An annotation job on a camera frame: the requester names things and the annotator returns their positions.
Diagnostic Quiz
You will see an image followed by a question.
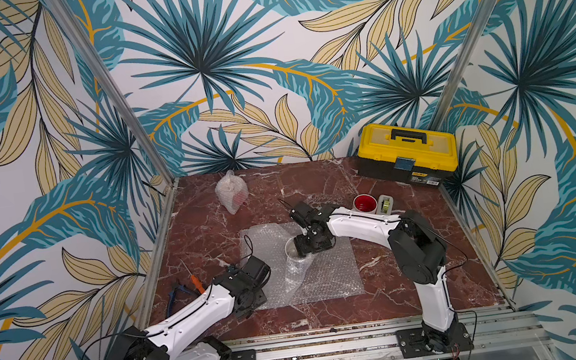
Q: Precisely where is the white mug red inside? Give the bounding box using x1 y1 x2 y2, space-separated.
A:
353 194 377 214

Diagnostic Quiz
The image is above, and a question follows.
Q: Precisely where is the clear bubble wrap sheet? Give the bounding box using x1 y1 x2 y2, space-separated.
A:
239 222 365 310
215 170 249 215

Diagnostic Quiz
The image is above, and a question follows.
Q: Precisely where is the front aluminium rail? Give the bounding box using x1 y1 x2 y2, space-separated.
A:
227 306 557 360

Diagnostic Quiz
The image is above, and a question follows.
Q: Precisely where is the lavender mug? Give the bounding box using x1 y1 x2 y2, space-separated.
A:
285 238 313 279

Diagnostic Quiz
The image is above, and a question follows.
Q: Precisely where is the small green white box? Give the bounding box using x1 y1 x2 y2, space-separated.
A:
376 195 394 216

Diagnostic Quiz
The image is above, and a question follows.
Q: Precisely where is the right aluminium frame post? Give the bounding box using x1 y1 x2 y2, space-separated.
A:
429 0 499 130

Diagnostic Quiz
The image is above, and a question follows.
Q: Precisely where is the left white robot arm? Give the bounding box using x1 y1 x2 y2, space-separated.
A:
105 256 272 360

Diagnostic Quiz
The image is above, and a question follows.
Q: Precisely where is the aluminium frame post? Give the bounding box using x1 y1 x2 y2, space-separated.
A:
43 0 177 187
429 0 499 130

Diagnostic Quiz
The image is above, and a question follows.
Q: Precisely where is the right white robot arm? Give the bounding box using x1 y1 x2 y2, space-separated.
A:
288 202 456 335

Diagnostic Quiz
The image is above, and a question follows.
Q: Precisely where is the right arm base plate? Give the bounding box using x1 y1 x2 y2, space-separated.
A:
395 321 474 359

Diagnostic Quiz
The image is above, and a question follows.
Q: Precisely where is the yellow black toolbox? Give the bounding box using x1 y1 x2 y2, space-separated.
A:
357 124 459 187

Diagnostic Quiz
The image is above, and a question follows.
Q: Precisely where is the left aluminium frame post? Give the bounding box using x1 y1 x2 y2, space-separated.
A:
43 0 177 187

